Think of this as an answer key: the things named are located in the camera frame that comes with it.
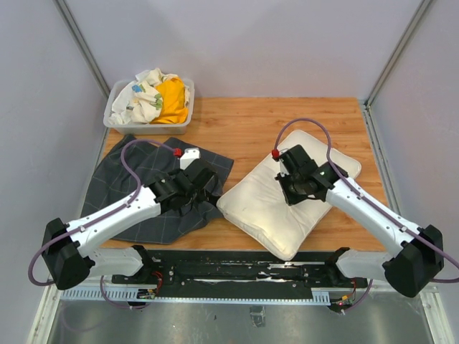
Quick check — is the cream white pillow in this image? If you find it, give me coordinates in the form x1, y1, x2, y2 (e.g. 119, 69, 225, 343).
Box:
216, 129, 362, 262

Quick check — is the dark grey checked pillowcase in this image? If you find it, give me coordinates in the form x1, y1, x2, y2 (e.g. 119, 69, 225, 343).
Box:
81, 135, 234, 244

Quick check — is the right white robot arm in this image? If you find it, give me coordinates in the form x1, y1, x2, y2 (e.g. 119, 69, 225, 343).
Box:
271, 145, 444, 297

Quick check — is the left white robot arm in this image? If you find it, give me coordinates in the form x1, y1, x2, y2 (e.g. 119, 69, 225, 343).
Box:
41, 158, 217, 290

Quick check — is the translucent plastic bin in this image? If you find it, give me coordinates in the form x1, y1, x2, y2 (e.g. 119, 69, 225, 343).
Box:
103, 78, 196, 135

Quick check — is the yellow cloth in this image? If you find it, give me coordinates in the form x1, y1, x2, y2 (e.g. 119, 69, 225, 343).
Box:
150, 77, 189, 125

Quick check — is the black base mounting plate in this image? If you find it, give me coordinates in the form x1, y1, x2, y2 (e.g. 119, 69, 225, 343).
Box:
111, 250, 368, 302

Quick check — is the white patterned cloth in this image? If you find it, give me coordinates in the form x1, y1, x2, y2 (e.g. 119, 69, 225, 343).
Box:
108, 68, 179, 125

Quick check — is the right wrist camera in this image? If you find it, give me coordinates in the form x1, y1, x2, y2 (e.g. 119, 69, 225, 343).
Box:
271, 148, 290, 162

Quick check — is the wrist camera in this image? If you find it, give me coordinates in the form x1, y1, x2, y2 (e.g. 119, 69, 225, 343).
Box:
179, 147, 201, 170
271, 148, 290, 162

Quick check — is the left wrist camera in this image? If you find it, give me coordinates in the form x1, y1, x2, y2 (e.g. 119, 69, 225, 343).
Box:
179, 147, 201, 170

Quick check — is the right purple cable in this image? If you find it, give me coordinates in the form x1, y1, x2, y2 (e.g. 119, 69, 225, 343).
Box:
271, 118, 459, 316

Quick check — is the grey slotted cable duct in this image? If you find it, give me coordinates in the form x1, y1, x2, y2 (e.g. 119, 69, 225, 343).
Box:
60, 286, 331, 306

